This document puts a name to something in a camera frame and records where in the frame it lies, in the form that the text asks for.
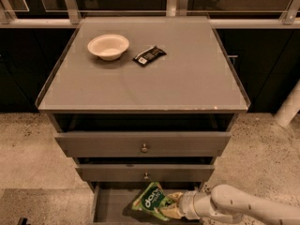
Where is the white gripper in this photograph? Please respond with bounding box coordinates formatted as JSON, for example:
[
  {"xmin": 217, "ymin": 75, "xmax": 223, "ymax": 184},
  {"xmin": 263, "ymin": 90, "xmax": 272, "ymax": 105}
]
[{"xmin": 160, "ymin": 190, "xmax": 214, "ymax": 220}]

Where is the green rice chip bag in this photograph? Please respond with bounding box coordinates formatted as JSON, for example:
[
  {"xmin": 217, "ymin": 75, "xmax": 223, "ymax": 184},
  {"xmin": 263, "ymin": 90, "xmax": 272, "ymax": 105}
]
[{"xmin": 131, "ymin": 182, "xmax": 174, "ymax": 221}]

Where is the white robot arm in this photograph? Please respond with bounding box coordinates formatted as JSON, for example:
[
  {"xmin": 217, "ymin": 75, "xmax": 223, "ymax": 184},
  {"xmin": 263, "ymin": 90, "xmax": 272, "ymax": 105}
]
[{"xmin": 160, "ymin": 185, "xmax": 300, "ymax": 225}]

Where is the bottom grey drawer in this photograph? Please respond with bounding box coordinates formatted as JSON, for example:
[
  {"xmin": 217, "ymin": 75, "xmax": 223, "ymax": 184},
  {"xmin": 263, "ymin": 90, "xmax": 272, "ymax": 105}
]
[{"xmin": 91, "ymin": 182, "xmax": 203, "ymax": 225}]

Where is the grey drawer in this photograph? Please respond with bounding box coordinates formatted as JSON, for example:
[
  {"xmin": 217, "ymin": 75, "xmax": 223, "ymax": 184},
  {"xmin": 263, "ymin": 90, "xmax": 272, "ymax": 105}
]
[
  {"xmin": 54, "ymin": 131, "xmax": 231, "ymax": 158},
  {"xmin": 76, "ymin": 164, "xmax": 214, "ymax": 182},
  {"xmin": 91, "ymin": 182, "xmax": 203, "ymax": 225}
]

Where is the top grey drawer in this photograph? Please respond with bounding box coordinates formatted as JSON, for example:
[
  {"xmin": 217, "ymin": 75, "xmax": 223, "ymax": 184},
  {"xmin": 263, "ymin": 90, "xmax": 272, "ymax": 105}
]
[{"xmin": 54, "ymin": 131, "xmax": 231, "ymax": 158}]

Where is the middle grey drawer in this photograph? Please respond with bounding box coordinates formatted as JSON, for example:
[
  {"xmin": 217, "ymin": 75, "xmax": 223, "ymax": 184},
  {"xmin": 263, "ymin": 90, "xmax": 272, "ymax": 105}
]
[{"xmin": 76, "ymin": 164, "xmax": 214, "ymax": 182}]

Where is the grey drawer cabinet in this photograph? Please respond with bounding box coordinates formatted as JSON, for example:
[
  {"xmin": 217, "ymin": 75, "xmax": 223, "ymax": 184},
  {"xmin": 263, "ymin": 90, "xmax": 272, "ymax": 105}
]
[{"xmin": 35, "ymin": 15, "xmax": 251, "ymax": 225}]

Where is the black snack bar wrapper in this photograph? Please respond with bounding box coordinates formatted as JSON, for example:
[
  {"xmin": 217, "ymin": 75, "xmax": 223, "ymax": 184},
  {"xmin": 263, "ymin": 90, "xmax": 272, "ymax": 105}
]
[{"xmin": 133, "ymin": 46, "xmax": 166, "ymax": 67}]

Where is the white pillar base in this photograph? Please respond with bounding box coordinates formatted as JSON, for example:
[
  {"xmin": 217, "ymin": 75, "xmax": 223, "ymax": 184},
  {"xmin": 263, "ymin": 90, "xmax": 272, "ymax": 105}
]
[{"xmin": 274, "ymin": 80, "xmax": 300, "ymax": 127}]

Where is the white paper bowl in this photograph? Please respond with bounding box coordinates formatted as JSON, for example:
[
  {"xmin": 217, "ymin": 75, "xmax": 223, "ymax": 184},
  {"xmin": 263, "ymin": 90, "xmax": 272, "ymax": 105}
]
[{"xmin": 87, "ymin": 34, "xmax": 129, "ymax": 61}]

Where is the metal window railing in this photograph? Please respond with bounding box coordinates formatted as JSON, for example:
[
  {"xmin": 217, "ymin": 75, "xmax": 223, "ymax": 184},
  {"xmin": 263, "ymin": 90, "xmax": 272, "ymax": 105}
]
[{"xmin": 0, "ymin": 0, "xmax": 300, "ymax": 29}]

